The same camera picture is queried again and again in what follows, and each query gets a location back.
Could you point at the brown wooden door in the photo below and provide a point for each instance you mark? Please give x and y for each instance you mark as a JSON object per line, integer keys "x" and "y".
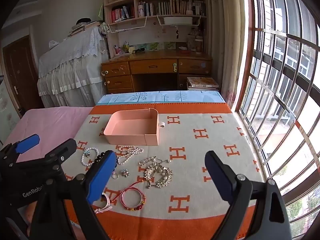
{"x": 22, "y": 72}

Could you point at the orange patterned blanket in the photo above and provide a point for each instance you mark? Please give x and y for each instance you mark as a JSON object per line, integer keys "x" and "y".
{"x": 190, "y": 155}

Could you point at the beige curtain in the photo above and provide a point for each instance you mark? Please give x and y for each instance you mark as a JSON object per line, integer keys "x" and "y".
{"x": 225, "y": 42}

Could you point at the pile of books on cover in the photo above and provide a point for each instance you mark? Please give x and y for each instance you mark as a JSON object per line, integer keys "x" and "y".
{"x": 82, "y": 27}

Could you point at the pink wristwatch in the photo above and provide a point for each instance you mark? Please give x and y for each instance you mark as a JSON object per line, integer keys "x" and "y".
{"x": 108, "y": 201}

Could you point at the light blue patterned sheet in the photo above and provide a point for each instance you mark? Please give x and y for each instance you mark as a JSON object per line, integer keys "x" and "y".
{"x": 155, "y": 97}

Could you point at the wooden desk with bookshelf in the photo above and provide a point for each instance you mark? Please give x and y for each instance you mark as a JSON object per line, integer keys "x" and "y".
{"x": 160, "y": 36}

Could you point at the white lace cover cloth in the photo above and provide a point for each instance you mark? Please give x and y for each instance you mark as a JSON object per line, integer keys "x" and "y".
{"x": 70, "y": 62}

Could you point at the yellow cup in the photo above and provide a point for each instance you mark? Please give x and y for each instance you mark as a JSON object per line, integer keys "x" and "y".
{"x": 127, "y": 48}

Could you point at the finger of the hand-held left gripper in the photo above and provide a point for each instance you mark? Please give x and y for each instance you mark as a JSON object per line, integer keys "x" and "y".
{"x": 26, "y": 143}
{"x": 62, "y": 151}

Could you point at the black flashlight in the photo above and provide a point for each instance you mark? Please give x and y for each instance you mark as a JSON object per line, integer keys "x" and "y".
{"x": 138, "y": 50}

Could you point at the pink plastic tray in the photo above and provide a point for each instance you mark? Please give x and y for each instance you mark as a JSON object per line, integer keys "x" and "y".
{"x": 130, "y": 127}

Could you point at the gold rhinestone hair comb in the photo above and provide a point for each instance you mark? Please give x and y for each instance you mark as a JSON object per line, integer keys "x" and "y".
{"x": 152, "y": 171}

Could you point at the row of shelved books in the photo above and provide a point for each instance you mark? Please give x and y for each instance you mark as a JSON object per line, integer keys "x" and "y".
{"x": 165, "y": 7}

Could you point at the barred window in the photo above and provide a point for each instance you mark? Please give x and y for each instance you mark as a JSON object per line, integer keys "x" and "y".
{"x": 282, "y": 80}

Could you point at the stack of large books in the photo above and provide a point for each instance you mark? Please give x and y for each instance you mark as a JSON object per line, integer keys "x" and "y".
{"x": 202, "y": 83}

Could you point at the wooden desk with drawers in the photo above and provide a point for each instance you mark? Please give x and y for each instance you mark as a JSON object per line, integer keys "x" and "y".
{"x": 155, "y": 66}

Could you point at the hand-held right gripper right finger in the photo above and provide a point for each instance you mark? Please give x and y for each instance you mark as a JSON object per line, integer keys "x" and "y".
{"x": 220, "y": 177}

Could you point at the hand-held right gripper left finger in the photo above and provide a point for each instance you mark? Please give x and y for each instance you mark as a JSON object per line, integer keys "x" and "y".
{"x": 101, "y": 177}

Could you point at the glass jars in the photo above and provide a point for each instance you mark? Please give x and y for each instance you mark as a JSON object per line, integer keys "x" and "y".
{"x": 195, "y": 45}

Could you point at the silver rhinestone hair clip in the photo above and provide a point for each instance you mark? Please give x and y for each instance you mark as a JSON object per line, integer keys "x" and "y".
{"x": 147, "y": 160}

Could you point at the pen cup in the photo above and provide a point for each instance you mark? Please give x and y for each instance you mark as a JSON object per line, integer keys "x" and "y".
{"x": 117, "y": 50}

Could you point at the black hat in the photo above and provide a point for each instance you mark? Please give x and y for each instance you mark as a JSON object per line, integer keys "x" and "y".
{"x": 83, "y": 20}

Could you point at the pink bed sheet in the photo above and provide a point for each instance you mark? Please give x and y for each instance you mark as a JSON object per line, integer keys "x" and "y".
{"x": 50, "y": 122}

